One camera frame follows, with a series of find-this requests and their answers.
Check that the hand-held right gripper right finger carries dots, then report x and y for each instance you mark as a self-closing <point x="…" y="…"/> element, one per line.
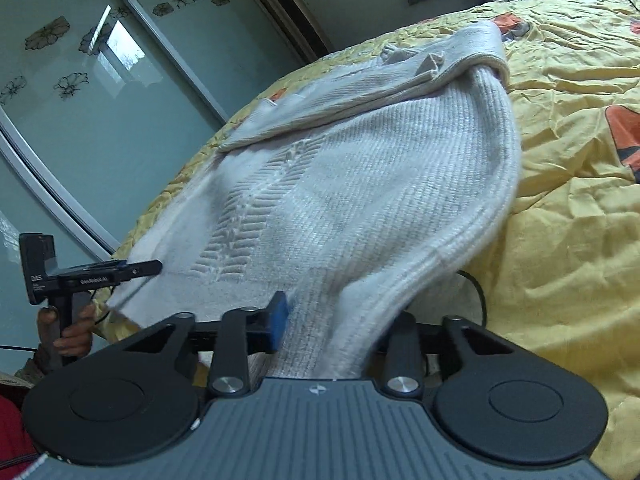
<point x="402" y="340"/>

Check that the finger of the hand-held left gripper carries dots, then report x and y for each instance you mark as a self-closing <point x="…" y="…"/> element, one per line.
<point x="142" y="269"/>

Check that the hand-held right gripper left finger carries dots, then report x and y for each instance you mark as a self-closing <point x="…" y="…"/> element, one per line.
<point x="280" y="322"/>

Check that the white knit sweater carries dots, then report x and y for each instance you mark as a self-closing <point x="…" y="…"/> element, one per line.
<point x="375" y="185"/>

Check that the person's left forearm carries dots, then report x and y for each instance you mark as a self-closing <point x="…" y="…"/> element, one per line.
<point x="34" y="372"/>

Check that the person's left hand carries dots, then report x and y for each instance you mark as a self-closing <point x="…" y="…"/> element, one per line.
<point x="77" y="335"/>

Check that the sliding glass wardrobe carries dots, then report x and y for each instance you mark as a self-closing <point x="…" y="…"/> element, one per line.
<point x="100" y="135"/>

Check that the person's red clothing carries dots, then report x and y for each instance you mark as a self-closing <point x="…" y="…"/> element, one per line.
<point x="12" y="435"/>

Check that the yellow printed quilt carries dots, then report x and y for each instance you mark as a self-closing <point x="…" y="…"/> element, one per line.
<point x="575" y="235"/>

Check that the tower air conditioner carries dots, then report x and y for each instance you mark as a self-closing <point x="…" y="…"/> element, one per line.
<point x="295" y="15"/>

